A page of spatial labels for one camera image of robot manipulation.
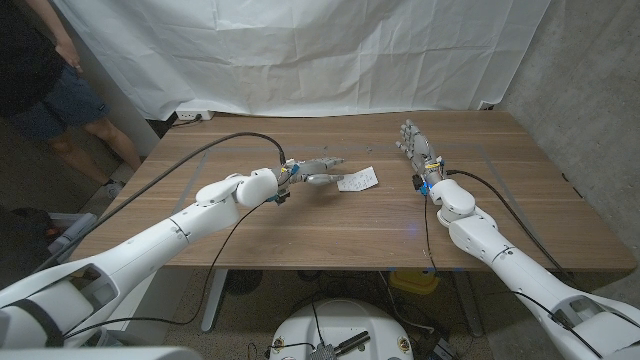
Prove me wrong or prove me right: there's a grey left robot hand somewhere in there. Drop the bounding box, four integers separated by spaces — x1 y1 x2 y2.
277 157 346 189

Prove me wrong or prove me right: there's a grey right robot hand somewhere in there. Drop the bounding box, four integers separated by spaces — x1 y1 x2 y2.
394 118 447 186

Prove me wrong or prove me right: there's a white receipt paper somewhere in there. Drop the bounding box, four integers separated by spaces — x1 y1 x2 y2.
337 166 380 193

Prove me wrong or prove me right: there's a white backdrop cloth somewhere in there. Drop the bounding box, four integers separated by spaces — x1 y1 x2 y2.
52 0 551 121

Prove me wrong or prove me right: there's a round black object under table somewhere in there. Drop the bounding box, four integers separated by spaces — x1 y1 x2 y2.
224 269 264 296

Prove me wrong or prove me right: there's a yellow object under table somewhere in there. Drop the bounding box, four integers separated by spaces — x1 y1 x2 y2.
388 269 444 296

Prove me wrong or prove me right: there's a white power strip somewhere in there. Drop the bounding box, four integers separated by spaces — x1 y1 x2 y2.
175 109 215 122

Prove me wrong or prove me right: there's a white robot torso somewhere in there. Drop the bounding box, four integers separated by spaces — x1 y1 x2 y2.
269 298 415 360

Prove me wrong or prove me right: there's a grey table leg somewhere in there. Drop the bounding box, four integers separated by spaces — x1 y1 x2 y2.
452 271 485 338

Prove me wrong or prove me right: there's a white table leg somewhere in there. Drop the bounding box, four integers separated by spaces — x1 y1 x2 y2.
200 269 230 334

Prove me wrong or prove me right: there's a black power adapter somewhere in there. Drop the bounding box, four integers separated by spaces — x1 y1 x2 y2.
414 332 459 360

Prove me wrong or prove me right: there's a translucent plastic bin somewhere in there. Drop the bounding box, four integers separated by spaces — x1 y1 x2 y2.
47 212 99 261

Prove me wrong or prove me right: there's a black bag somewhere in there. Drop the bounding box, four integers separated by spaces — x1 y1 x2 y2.
0 205 54 289

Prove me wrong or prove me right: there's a person in black shirt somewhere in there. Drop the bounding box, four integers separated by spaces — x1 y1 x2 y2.
0 0 143 199

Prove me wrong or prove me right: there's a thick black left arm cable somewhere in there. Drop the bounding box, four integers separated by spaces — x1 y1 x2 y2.
32 131 287 274

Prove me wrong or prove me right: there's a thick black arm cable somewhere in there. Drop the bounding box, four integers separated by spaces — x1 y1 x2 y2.
446 169 576 289
32 131 287 274

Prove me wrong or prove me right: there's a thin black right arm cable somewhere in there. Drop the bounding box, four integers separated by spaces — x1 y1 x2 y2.
422 193 604 360

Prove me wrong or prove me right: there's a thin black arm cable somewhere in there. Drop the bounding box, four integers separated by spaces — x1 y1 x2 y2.
62 199 266 339
422 193 604 360

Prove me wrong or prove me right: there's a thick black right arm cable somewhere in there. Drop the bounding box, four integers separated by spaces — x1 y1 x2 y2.
446 169 576 289

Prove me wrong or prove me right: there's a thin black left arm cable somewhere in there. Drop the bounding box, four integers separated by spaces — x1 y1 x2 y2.
62 199 266 339

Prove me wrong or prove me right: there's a black cable on torso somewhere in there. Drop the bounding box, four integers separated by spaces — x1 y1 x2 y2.
264 298 324 352

